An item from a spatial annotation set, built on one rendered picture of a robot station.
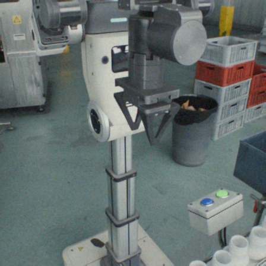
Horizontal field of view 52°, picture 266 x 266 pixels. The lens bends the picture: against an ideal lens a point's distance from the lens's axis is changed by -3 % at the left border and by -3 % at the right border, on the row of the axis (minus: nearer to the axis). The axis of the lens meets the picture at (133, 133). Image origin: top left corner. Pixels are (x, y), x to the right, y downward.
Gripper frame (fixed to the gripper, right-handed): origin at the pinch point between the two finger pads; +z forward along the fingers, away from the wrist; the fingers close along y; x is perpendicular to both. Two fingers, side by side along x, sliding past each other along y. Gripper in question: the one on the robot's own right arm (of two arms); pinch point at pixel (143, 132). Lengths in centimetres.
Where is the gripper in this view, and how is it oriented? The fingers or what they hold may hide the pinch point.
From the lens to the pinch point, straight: 50.2
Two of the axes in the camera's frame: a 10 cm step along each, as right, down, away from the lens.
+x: 8.5, -2.4, 4.6
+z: -0.1, 8.8, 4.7
